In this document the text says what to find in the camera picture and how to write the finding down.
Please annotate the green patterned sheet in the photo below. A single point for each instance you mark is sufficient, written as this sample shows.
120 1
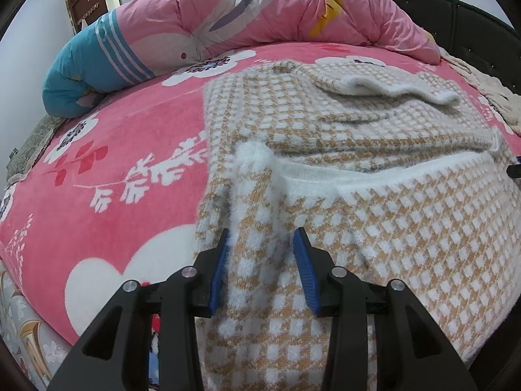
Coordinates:
32 146

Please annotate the black padded headboard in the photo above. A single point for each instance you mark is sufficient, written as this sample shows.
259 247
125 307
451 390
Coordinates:
468 24

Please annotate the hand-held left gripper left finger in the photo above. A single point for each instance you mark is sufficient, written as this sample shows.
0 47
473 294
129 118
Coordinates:
216 279

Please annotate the pink floral blanket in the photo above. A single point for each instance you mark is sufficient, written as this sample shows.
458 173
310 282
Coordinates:
122 163

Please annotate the beige white checked coat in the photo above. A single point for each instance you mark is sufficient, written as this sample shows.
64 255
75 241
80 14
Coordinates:
366 179

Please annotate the cream knitted cloth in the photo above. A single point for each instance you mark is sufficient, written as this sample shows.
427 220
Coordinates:
488 85

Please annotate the white gold patterned mattress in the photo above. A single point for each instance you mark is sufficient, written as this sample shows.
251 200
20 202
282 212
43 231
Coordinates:
28 334

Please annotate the pink printed quilt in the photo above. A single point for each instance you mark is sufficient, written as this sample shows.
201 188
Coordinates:
228 16

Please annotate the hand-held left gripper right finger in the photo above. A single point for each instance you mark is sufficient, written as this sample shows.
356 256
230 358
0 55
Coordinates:
307 277

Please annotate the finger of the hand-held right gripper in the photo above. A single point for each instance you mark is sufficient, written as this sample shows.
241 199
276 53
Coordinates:
515 170

